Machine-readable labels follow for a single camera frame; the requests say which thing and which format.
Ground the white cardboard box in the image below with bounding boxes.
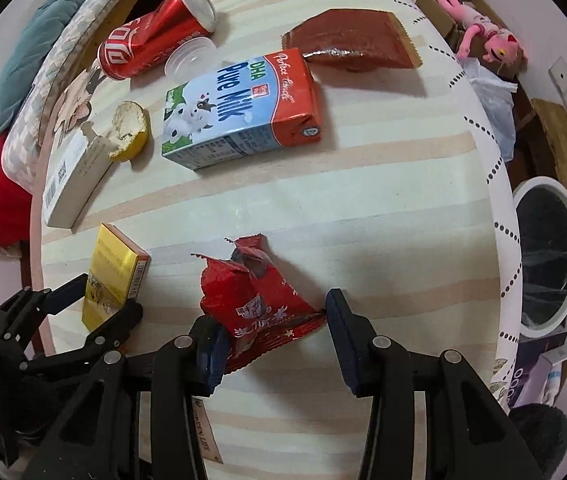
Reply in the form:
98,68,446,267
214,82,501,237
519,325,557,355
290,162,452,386
42,127,114,228

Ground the white wall socket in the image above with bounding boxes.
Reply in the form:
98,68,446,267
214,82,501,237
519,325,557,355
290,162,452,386
549,57,567,95

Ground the white bottle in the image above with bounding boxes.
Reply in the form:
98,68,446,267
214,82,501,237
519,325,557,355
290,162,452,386
542,359,565,404

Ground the blue and red milk carton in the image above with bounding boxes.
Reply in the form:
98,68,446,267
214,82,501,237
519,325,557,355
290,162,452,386
161,49,323,172

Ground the clear plastic lid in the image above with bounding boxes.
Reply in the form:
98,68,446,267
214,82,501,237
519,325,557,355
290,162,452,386
164,36,217,78

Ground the bitten bread piece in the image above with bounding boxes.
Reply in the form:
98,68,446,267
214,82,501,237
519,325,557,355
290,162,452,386
108,101,152,162

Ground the grey patterned mattress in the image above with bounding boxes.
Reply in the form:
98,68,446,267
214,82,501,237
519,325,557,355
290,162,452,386
1,0,154,196

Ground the translucent plastic bag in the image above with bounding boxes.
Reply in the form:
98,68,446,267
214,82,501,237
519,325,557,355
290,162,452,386
461,57,517,161

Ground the cartoon printed cloth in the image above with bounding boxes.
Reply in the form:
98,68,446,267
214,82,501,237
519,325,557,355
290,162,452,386
51,57,109,136

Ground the red soda can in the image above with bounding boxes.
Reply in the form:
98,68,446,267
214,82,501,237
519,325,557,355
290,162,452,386
98,0,218,81

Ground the torn red snack wrapper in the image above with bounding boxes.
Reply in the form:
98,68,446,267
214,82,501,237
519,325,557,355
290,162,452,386
191,232,327,376

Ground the brown snack packet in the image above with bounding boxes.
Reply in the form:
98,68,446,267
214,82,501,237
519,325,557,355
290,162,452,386
282,8,423,72

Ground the striped tablecloth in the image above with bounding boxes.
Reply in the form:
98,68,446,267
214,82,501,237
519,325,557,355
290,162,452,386
31,0,524,480

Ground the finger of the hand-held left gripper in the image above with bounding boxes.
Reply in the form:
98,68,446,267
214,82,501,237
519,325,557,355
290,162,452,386
18,299,145,377
0,273,90,357

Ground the wooden stool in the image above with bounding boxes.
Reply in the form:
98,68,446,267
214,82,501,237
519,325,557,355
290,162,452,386
528,99,567,218

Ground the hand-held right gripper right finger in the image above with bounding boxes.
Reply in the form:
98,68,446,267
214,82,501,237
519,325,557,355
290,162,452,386
324,287,547,480

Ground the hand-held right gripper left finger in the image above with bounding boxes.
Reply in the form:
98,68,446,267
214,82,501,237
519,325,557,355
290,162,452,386
24,315,232,480

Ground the brown cardboard box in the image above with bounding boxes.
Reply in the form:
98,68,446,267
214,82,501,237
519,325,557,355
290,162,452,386
393,0,519,81

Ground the pink plush toy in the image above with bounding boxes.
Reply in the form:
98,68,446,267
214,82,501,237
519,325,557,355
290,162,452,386
408,0,527,66

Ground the dark purple box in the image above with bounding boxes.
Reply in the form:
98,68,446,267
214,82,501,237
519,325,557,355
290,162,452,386
506,332,567,408

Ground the yellow cigarette box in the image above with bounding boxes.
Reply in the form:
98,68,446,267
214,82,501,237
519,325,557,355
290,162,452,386
82,223,152,332

